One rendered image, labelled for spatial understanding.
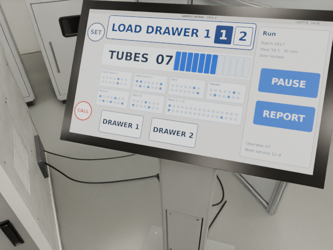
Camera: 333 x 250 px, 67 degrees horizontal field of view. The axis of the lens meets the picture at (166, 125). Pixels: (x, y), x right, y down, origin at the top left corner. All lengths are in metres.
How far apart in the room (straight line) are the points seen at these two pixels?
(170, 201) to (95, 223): 0.86
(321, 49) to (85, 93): 0.46
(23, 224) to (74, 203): 0.66
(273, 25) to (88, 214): 1.41
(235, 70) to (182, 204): 0.45
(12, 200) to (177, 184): 0.55
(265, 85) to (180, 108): 0.16
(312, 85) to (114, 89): 0.37
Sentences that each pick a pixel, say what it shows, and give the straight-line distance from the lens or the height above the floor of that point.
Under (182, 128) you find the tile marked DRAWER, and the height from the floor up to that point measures 1.01.
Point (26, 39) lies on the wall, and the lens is 4.02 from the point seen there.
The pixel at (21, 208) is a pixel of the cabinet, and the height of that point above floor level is 0.58.
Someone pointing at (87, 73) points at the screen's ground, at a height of 1.08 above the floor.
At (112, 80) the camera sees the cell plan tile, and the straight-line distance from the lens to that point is 0.54.
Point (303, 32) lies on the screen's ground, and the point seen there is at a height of 1.17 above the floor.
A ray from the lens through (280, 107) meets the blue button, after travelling 0.49.
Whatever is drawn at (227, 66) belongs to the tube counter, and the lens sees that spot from 0.50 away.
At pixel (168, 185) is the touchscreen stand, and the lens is 0.73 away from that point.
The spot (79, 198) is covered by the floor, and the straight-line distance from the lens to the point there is 1.72.
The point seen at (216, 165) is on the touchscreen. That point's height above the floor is 0.97.
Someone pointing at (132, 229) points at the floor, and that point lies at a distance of 1.53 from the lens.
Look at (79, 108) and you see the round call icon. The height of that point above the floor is 1.02.
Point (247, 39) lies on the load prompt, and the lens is 0.51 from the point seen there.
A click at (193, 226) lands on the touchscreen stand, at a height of 0.56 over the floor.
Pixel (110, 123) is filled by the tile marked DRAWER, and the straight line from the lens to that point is 0.53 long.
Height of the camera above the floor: 1.31
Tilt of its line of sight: 38 degrees down
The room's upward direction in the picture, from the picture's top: 1 degrees counter-clockwise
